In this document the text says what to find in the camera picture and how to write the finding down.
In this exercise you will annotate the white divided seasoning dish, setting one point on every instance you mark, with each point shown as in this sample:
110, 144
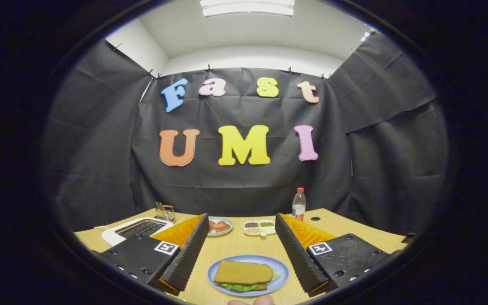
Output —
265, 231

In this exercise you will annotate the white toaster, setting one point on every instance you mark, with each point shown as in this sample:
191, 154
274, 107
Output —
110, 235

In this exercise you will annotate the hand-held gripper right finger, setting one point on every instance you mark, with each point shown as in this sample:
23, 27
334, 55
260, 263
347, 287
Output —
297, 258

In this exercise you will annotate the toasted brown bread slice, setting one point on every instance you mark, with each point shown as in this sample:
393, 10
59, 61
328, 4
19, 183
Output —
244, 272

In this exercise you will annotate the red tomato slice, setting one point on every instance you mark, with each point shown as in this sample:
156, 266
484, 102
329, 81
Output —
217, 224

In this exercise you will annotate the green lettuce leaf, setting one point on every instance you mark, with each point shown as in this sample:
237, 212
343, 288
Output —
239, 287

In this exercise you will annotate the clear bottle with red label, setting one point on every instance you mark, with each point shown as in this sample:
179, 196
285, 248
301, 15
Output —
298, 207

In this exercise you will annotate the blue plate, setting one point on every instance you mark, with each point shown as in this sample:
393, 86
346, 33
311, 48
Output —
282, 271

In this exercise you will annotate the ceiling light panel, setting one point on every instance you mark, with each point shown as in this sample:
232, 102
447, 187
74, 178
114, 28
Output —
248, 6

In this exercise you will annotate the brown meat slice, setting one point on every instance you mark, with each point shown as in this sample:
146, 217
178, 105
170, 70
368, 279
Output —
227, 227

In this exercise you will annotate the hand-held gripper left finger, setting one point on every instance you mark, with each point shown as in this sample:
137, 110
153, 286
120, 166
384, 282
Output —
189, 254

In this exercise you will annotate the light green plate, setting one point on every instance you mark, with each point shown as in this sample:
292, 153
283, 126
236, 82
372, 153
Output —
223, 233

